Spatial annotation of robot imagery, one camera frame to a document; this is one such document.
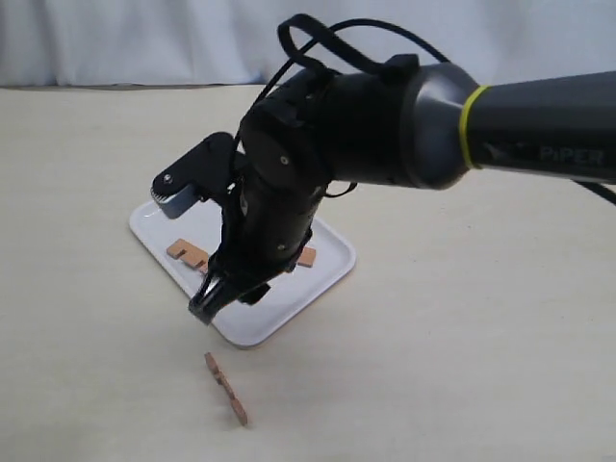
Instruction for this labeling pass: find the white fabric backdrop curtain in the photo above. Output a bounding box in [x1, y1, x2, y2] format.
[1, 1, 615, 86]

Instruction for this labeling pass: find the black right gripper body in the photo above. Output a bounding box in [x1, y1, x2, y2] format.
[211, 69, 341, 297]

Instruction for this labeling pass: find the wooden notched puzzle piece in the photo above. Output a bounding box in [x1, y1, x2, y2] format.
[296, 246, 317, 268]
[166, 239, 210, 275]
[204, 352, 249, 427]

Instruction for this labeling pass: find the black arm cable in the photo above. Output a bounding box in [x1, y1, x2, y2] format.
[233, 13, 453, 160]

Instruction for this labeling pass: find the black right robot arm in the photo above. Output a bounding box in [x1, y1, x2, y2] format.
[189, 64, 615, 323]

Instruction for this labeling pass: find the white rectangular plastic tray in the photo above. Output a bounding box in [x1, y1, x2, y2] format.
[129, 201, 356, 348]

